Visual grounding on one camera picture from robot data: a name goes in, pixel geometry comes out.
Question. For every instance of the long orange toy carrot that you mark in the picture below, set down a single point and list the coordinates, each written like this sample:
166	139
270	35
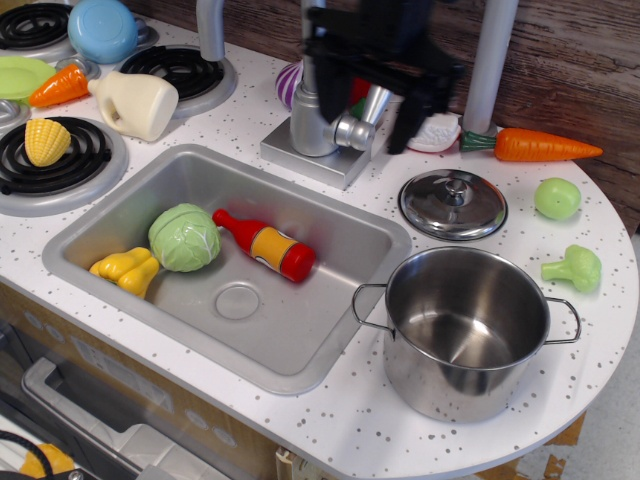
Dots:
524	145

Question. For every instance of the silver toy faucet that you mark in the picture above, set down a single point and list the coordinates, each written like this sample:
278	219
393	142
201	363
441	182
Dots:
332	153

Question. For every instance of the grey toy sink basin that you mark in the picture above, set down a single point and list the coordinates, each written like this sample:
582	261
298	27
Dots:
280	335

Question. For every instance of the red toy ketchup bottle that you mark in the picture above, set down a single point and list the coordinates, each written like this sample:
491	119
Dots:
267	245

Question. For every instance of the green toy cabbage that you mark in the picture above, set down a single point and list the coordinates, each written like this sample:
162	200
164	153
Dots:
184	238

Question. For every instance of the front left stove burner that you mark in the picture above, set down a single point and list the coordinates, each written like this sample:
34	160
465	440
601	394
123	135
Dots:
94	163

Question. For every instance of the grey vertical post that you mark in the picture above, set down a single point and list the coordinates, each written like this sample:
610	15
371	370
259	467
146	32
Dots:
495	35

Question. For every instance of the yellow object bottom left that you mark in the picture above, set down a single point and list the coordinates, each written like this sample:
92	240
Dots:
58	460

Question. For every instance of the white pink toy radish slice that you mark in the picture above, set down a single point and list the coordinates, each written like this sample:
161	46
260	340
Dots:
437	133

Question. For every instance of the green toy broccoli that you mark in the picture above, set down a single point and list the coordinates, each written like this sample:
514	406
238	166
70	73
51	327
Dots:
580	266

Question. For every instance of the stainless steel pot lid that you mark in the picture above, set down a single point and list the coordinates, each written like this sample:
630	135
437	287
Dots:
452	205

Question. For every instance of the purple striped toy onion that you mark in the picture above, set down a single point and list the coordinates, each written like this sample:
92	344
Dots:
287	81

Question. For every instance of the green toy plate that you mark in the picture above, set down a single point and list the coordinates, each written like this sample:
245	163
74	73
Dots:
21	76

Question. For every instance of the cream toy milk jug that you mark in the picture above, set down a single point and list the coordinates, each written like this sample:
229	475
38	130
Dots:
137	105

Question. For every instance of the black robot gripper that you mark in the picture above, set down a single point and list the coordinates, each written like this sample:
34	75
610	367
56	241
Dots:
389	44

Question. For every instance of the grey curved pipe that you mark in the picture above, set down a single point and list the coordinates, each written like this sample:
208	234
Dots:
210	28

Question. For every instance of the back left stove burner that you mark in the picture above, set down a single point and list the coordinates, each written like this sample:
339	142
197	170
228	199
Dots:
37	31

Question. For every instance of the red toy strawberry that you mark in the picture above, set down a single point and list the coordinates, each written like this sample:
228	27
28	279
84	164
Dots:
359	92

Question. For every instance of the blue toy bowl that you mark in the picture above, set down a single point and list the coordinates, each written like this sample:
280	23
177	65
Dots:
102	31

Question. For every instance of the grey oven door handle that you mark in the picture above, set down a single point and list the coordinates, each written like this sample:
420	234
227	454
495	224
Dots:
119	437

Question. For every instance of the yellow toy corn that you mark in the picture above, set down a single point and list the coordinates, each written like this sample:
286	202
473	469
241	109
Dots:
45	141

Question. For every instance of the yellow toy bell pepper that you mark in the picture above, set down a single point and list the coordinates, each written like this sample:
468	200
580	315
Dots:
132	271

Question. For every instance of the short orange toy carrot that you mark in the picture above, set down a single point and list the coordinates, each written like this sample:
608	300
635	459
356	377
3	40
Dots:
68	84

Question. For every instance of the green toy apple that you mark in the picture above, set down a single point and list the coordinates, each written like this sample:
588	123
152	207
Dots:
557	198

